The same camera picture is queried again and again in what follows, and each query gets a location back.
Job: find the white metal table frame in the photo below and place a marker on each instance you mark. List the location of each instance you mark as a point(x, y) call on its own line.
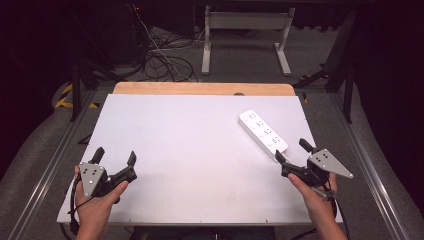
point(245, 36)

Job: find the person's left hand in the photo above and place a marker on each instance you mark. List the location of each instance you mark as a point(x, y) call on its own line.
point(94, 206)

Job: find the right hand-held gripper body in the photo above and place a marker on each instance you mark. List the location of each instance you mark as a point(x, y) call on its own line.
point(316, 168)

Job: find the yellow black hazard tape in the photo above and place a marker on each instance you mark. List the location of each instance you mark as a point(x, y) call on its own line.
point(68, 98)

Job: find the person's right hand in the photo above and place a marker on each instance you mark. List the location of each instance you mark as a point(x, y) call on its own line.
point(315, 198)

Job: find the black metal stand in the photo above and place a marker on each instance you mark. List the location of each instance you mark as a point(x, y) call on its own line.
point(336, 70)
point(83, 80)

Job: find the white power strip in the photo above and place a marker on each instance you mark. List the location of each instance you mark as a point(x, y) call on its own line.
point(262, 135)

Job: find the person's dark clothing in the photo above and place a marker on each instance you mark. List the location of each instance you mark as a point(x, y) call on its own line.
point(203, 233)

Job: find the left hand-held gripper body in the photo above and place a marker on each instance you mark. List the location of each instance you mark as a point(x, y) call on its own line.
point(95, 178)

